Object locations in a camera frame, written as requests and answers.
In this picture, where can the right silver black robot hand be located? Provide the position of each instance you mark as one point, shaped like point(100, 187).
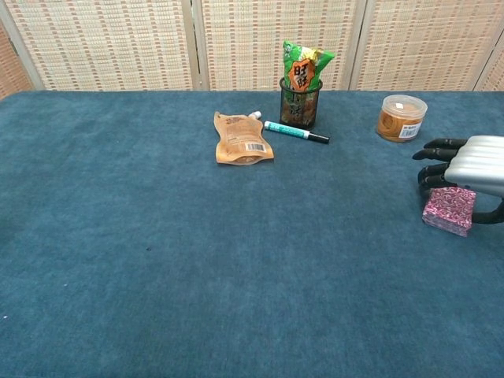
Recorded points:
point(480, 161)

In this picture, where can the pink patterned block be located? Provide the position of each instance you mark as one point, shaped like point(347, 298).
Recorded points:
point(449, 210)

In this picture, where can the woven bamboo screen panel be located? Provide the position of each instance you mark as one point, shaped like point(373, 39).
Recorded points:
point(244, 39)
point(12, 67)
point(425, 43)
point(106, 43)
point(494, 76)

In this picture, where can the clear jar of rubber bands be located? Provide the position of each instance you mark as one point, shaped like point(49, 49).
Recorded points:
point(397, 118)

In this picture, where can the black mesh pen holder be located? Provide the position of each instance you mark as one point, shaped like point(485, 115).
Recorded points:
point(301, 116)

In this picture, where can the teal white marker pen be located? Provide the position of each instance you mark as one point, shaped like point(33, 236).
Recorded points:
point(287, 130)

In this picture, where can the green snack bag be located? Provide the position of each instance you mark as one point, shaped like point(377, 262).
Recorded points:
point(303, 69)

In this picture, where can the orange spout pouch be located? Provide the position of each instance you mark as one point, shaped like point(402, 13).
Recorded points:
point(240, 138)

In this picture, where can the blue felt table cover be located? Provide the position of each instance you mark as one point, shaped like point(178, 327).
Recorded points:
point(197, 256)

